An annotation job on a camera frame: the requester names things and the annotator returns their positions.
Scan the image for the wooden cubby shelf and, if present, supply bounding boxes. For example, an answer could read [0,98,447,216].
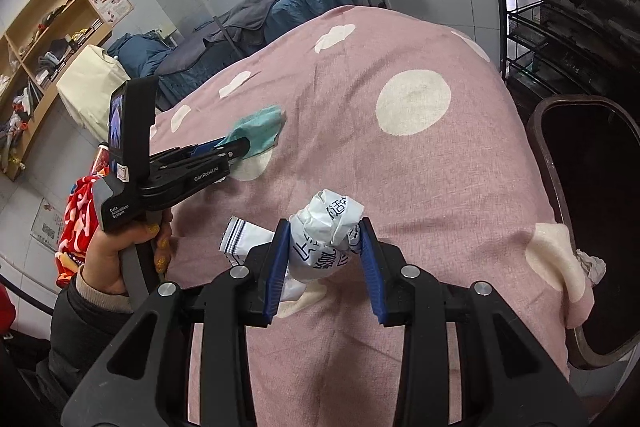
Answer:
[0,0,113,182]

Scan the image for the person's left forearm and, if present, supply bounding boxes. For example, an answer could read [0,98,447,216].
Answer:
[35,267,146,413]

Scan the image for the person's left hand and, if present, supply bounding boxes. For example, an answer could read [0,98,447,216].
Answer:
[80,209,174,303]

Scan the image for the red patterned cloth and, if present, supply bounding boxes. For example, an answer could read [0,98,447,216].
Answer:
[55,174,111,290]

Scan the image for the wall poster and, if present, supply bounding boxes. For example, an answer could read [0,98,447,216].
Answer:
[89,0,135,25]

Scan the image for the blue massage bed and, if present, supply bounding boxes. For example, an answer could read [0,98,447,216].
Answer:
[152,0,358,112]

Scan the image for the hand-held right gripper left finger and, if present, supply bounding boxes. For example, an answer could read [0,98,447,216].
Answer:
[60,218,292,427]

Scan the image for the teal cloth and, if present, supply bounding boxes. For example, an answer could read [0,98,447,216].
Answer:
[222,104,287,160]

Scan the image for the blue duvet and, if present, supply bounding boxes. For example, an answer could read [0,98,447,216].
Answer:
[106,32,173,80]

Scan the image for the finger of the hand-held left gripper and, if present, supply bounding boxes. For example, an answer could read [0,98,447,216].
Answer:
[210,136,251,166]
[150,137,229,166]

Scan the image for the white tissue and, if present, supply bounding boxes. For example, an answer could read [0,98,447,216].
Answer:
[575,249,607,285]

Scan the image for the black trash bin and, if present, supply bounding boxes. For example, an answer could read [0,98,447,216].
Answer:
[525,94,640,370]

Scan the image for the white printed paper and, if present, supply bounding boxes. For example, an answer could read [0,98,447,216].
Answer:
[282,188,366,288]

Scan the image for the white code poster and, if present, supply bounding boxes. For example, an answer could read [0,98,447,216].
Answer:
[31,197,68,250]

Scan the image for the black wire cart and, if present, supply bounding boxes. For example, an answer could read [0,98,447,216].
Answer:
[480,0,640,108]

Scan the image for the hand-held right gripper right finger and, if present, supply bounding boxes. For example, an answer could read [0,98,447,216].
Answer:
[359,216,590,427]

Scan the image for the cream draped cloth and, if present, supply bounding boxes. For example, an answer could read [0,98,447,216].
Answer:
[56,44,132,140]

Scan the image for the white striped wrapper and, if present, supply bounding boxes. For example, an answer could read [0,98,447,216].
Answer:
[219,216,276,268]

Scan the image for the pink polka-dot blanket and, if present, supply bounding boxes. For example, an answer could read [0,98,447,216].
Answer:
[145,4,596,427]

